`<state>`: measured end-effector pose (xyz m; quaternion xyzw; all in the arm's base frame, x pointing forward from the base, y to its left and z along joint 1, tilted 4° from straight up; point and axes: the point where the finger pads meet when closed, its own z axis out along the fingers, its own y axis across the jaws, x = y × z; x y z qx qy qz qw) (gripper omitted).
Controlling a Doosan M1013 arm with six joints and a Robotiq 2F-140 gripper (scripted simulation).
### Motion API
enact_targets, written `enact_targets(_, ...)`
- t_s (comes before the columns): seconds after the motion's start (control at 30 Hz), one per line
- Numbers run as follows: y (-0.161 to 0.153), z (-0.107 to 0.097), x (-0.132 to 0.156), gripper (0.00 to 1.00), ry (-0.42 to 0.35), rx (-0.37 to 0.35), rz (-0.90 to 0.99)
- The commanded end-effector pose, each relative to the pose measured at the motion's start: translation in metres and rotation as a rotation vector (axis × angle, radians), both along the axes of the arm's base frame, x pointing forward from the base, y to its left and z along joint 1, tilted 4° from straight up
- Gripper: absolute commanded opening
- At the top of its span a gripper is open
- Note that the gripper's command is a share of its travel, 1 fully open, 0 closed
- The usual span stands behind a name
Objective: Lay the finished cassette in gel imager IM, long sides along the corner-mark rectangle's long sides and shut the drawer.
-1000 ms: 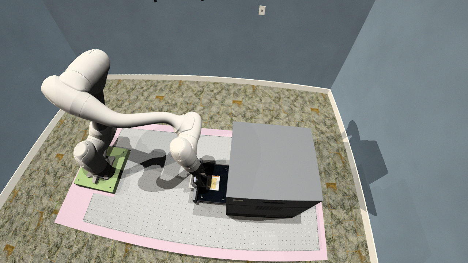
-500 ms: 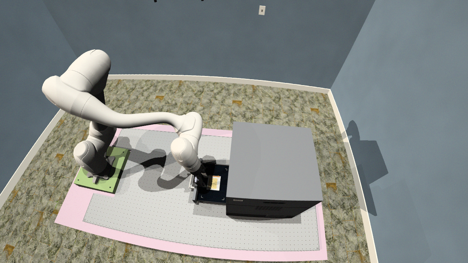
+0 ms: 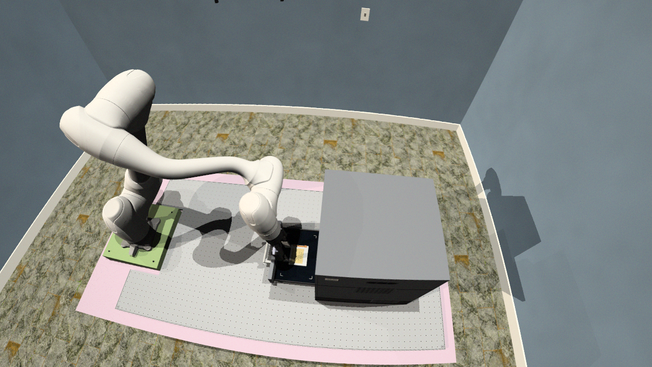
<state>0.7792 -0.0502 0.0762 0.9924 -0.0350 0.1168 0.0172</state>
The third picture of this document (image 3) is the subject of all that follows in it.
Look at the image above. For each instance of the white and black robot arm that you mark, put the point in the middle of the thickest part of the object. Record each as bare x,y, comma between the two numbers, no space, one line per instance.
111,128

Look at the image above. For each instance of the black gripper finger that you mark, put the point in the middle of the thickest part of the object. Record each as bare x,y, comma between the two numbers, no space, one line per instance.
284,240
278,253

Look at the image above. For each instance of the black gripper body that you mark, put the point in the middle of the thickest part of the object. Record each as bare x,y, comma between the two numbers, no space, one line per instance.
275,241

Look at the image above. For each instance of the dark grey instrument cabinet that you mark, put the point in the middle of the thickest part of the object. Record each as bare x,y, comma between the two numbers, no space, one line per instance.
380,241

